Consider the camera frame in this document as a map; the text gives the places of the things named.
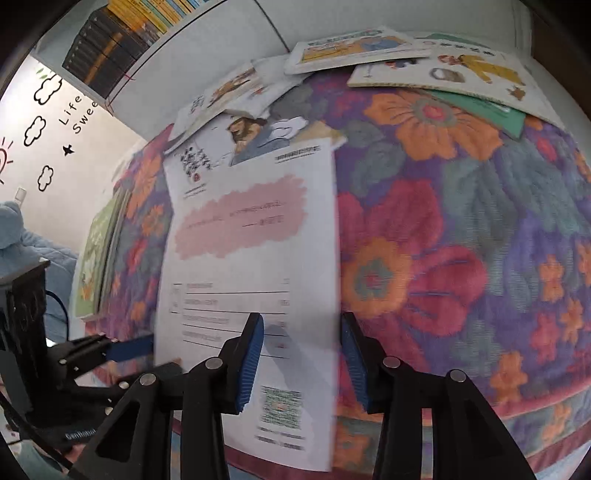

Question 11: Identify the white bookshelf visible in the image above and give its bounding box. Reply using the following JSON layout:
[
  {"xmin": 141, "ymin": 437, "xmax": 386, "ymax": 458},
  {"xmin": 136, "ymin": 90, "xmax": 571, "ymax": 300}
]
[{"xmin": 30, "ymin": 0, "xmax": 536, "ymax": 139}]

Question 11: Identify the row of colourful books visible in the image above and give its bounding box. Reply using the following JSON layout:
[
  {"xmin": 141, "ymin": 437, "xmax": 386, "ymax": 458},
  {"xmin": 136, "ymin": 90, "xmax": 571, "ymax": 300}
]
[{"xmin": 108, "ymin": 0, "xmax": 218, "ymax": 35}]

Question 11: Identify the floral mat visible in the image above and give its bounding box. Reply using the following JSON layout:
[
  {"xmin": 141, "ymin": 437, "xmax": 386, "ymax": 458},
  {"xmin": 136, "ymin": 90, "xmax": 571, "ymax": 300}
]
[{"xmin": 88, "ymin": 69, "xmax": 591, "ymax": 476}]

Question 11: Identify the beige cartoon book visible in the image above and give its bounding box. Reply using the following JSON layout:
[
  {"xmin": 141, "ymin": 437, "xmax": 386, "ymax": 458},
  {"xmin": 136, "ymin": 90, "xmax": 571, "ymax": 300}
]
[{"xmin": 174, "ymin": 65, "xmax": 266, "ymax": 134}]

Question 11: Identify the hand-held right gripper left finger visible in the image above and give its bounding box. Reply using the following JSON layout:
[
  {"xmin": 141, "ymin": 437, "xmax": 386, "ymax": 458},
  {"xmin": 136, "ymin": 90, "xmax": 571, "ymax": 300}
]
[{"xmin": 69, "ymin": 312, "xmax": 265, "ymax": 480}]

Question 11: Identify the white book with pink patch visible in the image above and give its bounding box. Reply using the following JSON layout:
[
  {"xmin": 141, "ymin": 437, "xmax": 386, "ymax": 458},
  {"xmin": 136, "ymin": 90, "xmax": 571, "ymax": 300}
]
[{"xmin": 154, "ymin": 138, "xmax": 340, "ymax": 472}]

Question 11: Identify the black wall lettering decal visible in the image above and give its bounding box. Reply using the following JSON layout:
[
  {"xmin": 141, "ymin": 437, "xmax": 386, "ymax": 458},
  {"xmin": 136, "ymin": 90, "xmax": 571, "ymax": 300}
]
[{"xmin": 58, "ymin": 95, "xmax": 100, "ymax": 136}]

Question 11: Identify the white picture book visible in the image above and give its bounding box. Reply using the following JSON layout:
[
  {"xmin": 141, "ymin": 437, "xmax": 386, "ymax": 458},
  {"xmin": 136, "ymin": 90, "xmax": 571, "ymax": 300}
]
[{"xmin": 346, "ymin": 46, "xmax": 555, "ymax": 134}]

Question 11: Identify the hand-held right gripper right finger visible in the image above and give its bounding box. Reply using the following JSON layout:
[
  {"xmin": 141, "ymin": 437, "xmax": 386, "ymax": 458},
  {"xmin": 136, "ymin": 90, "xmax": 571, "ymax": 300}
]
[{"xmin": 341, "ymin": 312, "xmax": 539, "ymax": 480}]

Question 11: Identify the blue and yellow cartoon book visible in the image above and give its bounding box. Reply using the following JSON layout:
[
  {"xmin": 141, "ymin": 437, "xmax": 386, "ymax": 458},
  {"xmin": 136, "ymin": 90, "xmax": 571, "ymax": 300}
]
[{"xmin": 284, "ymin": 27, "xmax": 432, "ymax": 75}]

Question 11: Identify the white and grey book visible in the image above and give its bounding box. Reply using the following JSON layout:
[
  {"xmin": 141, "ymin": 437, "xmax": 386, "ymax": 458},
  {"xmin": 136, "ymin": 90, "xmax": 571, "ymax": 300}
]
[{"xmin": 164, "ymin": 110, "xmax": 348, "ymax": 168}]

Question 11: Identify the black cable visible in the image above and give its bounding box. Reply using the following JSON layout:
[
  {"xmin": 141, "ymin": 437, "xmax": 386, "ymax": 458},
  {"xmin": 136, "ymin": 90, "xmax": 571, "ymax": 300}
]
[{"xmin": 0, "ymin": 390, "xmax": 77, "ymax": 469}]

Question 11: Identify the row of dark books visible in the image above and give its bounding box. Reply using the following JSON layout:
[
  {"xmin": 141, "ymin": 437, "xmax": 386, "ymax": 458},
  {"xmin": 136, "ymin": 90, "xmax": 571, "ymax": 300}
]
[{"xmin": 62, "ymin": 7, "xmax": 153, "ymax": 100}]

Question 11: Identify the dark green book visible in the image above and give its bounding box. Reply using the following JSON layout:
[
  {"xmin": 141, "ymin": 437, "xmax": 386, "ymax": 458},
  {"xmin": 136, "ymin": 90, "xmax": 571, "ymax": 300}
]
[{"xmin": 425, "ymin": 90, "xmax": 527, "ymax": 139}]

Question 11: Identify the teal and white book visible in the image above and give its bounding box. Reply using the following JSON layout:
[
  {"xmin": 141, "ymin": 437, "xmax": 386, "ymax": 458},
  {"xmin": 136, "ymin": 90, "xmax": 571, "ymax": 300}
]
[{"xmin": 413, "ymin": 30, "xmax": 497, "ymax": 55}]

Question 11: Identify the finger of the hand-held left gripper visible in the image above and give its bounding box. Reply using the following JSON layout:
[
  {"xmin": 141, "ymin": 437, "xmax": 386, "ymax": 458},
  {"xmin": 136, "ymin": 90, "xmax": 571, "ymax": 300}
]
[
  {"xmin": 60, "ymin": 333, "xmax": 155, "ymax": 370},
  {"xmin": 76, "ymin": 362, "xmax": 184, "ymax": 398}
]

